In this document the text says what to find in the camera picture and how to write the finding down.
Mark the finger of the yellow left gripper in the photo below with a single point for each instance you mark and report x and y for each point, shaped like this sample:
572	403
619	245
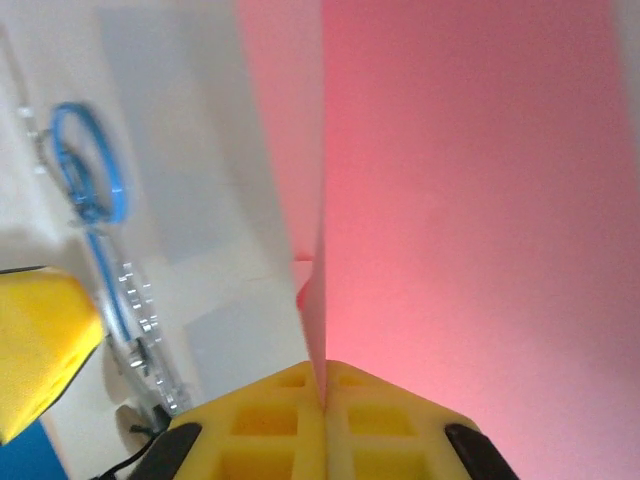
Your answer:
40	330

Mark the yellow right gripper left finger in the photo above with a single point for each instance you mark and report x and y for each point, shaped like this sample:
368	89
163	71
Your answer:
260	435

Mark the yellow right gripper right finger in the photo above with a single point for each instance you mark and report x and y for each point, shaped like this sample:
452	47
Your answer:
390	435

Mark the pink square paper sheet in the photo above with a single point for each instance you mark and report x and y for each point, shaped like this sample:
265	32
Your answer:
450	200

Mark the metal forceps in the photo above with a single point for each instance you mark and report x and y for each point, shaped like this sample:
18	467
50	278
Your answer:
150	325

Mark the blue stethoscope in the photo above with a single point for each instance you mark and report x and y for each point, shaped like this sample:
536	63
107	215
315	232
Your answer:
117	195

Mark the blue floral wall poster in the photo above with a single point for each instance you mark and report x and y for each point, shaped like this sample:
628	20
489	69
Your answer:
25	455

